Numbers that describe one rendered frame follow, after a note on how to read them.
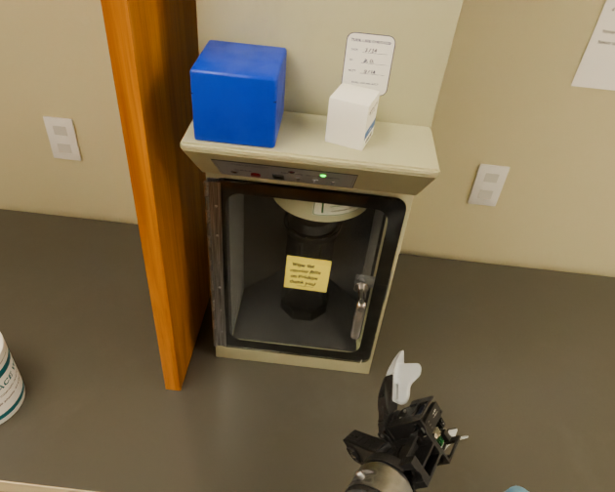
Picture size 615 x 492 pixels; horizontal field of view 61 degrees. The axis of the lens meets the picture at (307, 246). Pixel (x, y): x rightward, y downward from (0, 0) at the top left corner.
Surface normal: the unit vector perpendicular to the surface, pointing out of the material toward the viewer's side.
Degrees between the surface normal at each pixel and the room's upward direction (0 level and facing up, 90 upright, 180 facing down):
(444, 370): 0
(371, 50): 90
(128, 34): 90
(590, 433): 0
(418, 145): 0
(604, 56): 90
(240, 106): 90
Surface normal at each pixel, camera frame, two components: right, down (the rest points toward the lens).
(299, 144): 0.07, -0.76
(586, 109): -0.08, 0.64
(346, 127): -0.36, 0.59
